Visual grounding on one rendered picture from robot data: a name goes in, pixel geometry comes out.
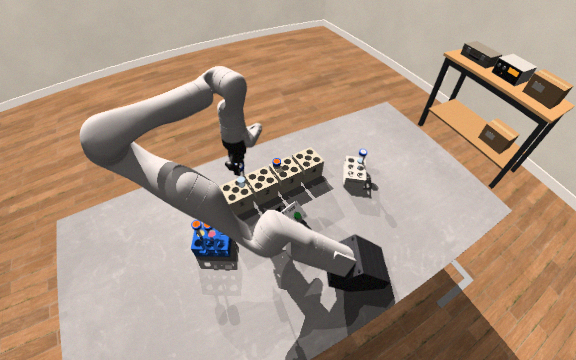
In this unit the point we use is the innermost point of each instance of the clear conical tube with tan liquid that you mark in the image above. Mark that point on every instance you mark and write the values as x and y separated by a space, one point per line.
197 226

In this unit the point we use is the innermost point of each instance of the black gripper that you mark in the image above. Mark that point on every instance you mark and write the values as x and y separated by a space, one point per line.
235 155

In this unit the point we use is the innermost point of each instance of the white tube rack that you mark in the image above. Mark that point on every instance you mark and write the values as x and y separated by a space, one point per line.
356 181

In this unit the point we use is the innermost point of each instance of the blue tube rack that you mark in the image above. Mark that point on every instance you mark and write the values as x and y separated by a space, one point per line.
213 245

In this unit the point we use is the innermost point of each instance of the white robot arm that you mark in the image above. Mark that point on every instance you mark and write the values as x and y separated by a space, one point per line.
105 138

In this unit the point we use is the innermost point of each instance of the conical centrifuge tube with pink liquid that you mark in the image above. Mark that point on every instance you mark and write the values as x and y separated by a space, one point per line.
210 231

